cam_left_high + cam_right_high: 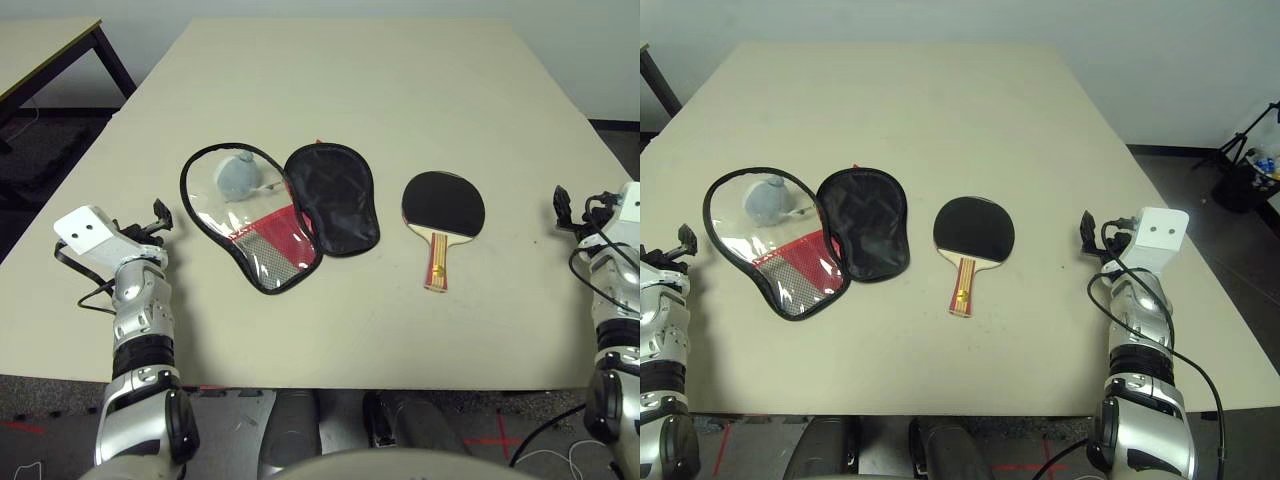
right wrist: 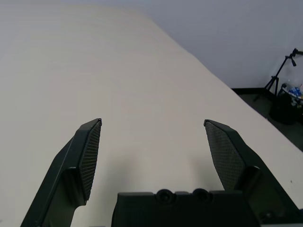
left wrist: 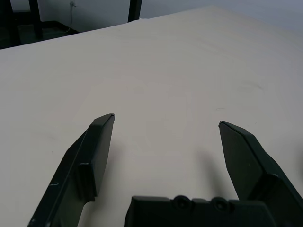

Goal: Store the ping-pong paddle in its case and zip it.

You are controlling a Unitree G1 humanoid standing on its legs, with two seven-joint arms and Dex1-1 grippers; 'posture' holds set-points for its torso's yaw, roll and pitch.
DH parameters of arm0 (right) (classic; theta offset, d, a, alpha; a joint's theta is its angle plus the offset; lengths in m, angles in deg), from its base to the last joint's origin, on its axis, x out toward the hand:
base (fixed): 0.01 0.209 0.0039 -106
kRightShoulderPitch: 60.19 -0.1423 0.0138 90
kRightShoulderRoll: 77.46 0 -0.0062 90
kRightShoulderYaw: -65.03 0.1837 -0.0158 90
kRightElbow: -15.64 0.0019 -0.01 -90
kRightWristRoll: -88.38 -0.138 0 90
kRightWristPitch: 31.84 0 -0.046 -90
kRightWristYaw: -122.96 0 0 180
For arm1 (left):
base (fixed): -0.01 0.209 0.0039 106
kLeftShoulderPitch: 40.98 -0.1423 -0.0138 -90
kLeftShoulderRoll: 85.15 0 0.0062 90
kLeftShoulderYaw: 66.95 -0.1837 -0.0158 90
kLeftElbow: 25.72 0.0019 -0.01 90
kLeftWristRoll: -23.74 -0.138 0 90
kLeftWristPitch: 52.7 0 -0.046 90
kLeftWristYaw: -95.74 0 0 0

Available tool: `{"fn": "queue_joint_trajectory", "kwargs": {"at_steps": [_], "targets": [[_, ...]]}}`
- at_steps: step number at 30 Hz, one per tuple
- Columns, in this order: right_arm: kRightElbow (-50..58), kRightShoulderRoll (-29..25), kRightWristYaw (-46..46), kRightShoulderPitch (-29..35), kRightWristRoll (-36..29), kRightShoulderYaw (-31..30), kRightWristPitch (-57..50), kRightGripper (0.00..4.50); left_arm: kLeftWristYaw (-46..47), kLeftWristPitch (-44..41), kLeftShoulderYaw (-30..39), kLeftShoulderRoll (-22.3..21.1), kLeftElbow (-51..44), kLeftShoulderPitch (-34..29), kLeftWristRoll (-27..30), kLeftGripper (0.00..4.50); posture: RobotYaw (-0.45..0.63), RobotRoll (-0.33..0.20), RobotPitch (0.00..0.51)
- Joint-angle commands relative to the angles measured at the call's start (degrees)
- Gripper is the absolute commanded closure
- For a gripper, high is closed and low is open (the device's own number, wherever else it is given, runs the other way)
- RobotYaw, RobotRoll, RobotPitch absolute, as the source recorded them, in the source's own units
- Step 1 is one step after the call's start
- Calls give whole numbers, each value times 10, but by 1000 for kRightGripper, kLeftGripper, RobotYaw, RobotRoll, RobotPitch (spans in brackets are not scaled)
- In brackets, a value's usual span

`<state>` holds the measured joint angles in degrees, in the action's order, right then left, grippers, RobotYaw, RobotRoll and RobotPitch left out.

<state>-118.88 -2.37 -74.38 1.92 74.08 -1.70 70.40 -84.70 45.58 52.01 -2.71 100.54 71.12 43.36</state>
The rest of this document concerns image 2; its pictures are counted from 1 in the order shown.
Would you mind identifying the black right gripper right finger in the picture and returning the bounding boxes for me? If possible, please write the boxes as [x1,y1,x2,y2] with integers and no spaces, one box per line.
[203,119,302,223]

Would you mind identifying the black bin with bottles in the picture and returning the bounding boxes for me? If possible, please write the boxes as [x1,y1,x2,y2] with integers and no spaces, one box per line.
[268,81,303,126]

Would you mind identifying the black camera tripod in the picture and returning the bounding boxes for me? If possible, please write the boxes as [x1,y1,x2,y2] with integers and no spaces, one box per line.
[254,48,303,102]

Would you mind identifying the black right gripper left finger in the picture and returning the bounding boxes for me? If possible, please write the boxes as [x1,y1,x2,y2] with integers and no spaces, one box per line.
[20,117,103,227]

